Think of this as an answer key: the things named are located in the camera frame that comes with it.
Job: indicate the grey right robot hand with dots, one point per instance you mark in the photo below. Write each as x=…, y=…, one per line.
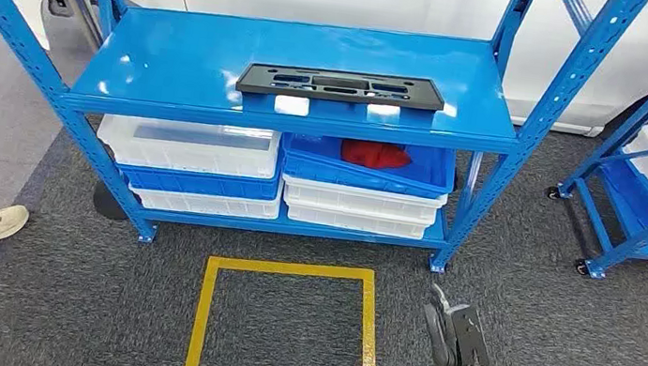
x=440, y=335

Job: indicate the black plastic panel part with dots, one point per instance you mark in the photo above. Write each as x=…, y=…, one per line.
x=256, y=82

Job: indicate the blue metal shelf rack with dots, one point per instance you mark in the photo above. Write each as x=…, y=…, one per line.
x=190, y=57

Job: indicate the red cloth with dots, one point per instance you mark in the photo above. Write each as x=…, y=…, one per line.
x=374, y=156

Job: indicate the white bin with clear lid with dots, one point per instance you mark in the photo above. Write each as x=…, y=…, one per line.
x=190, y=154

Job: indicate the black round base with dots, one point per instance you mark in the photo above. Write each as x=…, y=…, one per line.
x=108, y=203

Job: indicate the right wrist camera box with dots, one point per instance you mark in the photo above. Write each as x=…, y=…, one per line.
x=470, y=332

